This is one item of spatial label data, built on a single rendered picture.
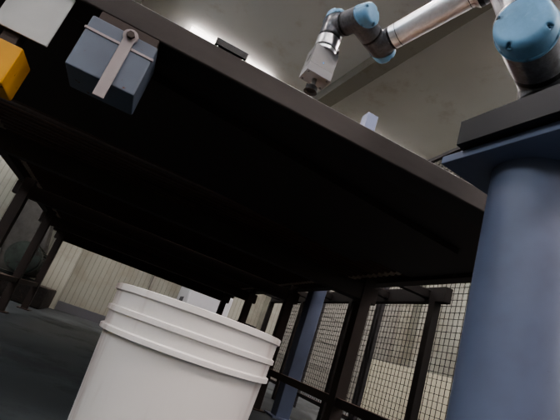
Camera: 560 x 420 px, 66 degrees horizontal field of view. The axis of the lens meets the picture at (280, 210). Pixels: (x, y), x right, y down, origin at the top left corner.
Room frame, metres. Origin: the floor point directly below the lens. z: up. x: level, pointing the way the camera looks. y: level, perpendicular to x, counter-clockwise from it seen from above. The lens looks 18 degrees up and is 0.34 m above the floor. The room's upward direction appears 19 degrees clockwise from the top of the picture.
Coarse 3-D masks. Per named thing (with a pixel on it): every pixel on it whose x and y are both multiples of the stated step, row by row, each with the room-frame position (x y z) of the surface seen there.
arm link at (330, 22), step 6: (330, 12) 1.12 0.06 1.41; (336, 12) 1.12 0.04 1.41; (324, 18) 1.14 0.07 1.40; (330, 18) 1.12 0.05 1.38; (336, 18) 1.10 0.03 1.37; (324, 24) 1.13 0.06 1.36; (330, 24) 1.12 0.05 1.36; (336, 24) 1.11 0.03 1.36; (324, 30) 1.12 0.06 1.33; (330, 30) 1.12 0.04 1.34; (336, 30) 1.12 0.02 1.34; (342, 36) 1.14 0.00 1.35
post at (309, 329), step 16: (368, 112) 3.03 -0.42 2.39; (304, 304) 3.11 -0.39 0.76; (320, 304) 3.05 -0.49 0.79; (304, 320) 3.03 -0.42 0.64; (304, 336) 3.04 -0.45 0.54; (304, 352) 3.05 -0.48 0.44; (288, 368) 3.05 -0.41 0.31; (288, 400) 3.04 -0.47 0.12; (272, 416) 2.99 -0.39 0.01; (288, 416) 3.05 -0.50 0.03
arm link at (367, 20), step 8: (352, 8) 1.05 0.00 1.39; (360, 8) 1.03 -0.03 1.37; (368, 8) 1.02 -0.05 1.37; (376, 8) 1.04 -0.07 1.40; (344, 16) 1.08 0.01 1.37; (352, 16) 1.05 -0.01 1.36; (360, 16) 1.04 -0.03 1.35; (368, 16) 1.03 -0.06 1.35; (376, 16) 1.05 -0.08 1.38; (344, 24) 1.09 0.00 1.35; (352, 24) 1.07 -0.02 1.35; (360, 24) 1.06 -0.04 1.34; (368, 24) 1.05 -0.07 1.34; (376, 24) 1.06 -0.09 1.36; (344, 32) 1.12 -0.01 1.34; (352, 32) 1.11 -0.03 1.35; (360, 32) 1.09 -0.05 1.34; (368, 32) 1.09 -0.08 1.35; (376, 32) 1.09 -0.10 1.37; (360, 40) 1.13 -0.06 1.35; (368, 40) 1.11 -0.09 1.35
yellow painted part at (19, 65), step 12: (0, 36) 0.72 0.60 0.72; (12, 36) 0.73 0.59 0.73; (0, 48) 0.70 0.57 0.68; (12, 48) 0.70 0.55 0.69; (0, 60) 0.70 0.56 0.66; (12, 60) 0.70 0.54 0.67; (24, 60) 0.73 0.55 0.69; (0, 72) 0.70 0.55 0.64; (12, 72) 0.72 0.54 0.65; (24, 72) 0.76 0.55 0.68; (0, 84) 0.71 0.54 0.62; (12, 84) 0.75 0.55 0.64; (0, 96) 0.77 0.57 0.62; (12, 96) 0.77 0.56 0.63
